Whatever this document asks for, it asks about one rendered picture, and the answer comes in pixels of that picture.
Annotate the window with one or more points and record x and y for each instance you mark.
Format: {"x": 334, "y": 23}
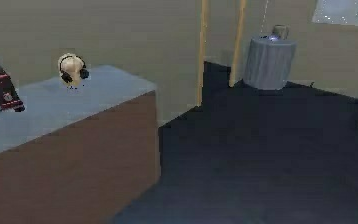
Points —
{"x": 343, "y": 11}

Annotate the grey round bin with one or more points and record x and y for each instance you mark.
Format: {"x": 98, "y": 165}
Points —
{"x": 269, "y": 62}

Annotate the beige head with black headphones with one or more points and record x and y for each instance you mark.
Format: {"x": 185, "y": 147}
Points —
{"x": 72, "y": 69}

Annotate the brown cabinet with grey top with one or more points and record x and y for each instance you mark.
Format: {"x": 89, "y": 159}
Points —
{"x": 70, "y": 146}

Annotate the wooden door frame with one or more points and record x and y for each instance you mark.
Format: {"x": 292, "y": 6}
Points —
{"x": 203, "y": 50}

